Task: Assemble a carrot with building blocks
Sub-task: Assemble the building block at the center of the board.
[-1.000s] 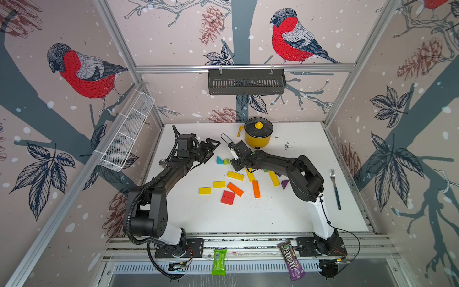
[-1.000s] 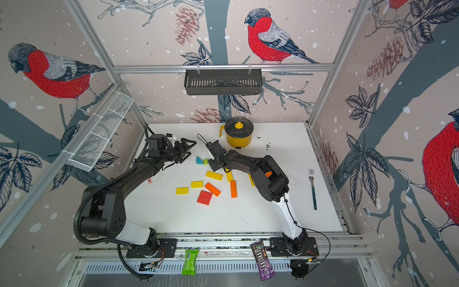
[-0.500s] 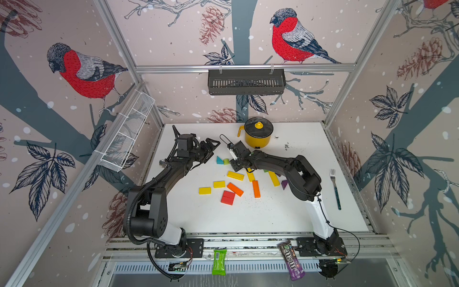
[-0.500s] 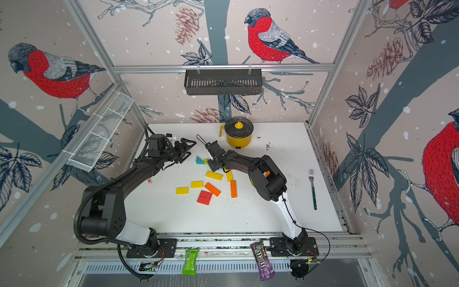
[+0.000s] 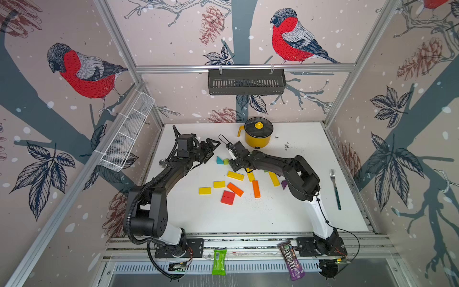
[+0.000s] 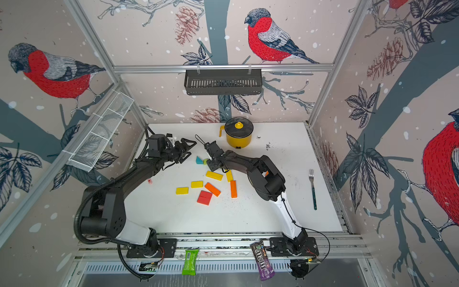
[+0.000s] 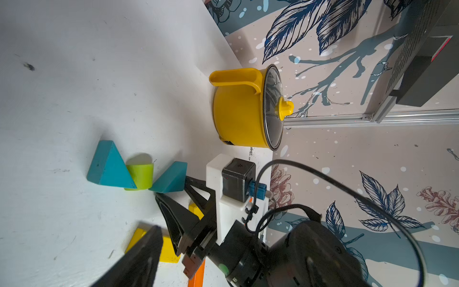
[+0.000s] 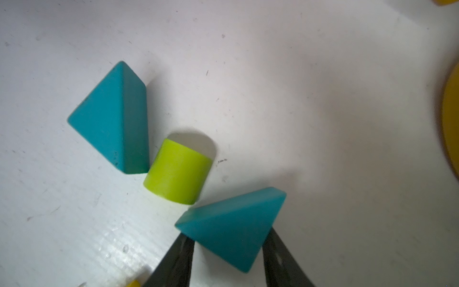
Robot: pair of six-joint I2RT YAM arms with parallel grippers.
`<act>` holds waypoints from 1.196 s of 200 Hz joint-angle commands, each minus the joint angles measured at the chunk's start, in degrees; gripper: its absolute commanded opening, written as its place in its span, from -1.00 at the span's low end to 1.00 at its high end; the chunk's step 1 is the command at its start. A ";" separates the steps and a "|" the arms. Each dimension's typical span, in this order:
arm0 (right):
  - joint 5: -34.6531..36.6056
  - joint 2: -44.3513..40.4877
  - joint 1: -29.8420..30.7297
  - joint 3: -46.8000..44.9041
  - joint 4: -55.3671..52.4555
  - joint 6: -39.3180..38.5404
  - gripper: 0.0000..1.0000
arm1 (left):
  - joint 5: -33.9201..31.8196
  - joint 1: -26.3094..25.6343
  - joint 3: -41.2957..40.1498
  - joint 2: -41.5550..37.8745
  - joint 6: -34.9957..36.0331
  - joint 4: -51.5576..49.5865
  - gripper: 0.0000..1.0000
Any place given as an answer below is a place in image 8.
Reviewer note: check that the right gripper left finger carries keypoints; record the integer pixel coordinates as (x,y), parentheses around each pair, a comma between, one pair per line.
(174,269)

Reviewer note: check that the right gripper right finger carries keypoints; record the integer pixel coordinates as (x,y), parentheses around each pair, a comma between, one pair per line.
(281,268)

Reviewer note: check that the yellow rectangle block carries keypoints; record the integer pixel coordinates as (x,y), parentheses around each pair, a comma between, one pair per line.
(134,283)

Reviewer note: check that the teal triangle block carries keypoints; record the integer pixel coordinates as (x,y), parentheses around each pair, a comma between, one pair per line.
(113,118)
(236,228)

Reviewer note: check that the light green cylinder block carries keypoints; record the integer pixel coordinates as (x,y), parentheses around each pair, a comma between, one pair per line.
(178,173)

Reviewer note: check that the yellow pot with lid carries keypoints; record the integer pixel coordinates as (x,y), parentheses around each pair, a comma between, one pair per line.
(446,108)

